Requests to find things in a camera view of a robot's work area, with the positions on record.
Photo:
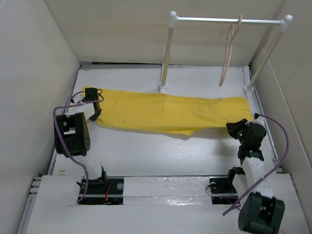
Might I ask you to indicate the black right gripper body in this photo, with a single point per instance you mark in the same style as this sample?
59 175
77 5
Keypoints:
239 131

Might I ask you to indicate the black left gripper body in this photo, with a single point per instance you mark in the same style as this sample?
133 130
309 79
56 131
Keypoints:
95 116

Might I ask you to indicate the yellow trousers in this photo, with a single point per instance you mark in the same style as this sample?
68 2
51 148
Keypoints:
163 113

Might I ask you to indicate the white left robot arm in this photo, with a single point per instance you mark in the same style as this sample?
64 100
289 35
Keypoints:
71 134

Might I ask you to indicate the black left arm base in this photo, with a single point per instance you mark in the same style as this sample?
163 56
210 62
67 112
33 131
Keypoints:
101 191

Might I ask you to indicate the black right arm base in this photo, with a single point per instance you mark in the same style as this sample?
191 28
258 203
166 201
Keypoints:
221 187

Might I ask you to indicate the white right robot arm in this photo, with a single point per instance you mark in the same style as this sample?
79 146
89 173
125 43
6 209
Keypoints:
260 211

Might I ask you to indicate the wooden clothes hanger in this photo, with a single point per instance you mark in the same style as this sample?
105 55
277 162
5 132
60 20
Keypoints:
231 33

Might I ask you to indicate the white clothes rack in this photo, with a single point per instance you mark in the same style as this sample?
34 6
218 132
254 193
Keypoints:
248 88

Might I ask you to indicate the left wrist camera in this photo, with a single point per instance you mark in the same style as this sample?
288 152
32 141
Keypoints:
77 97

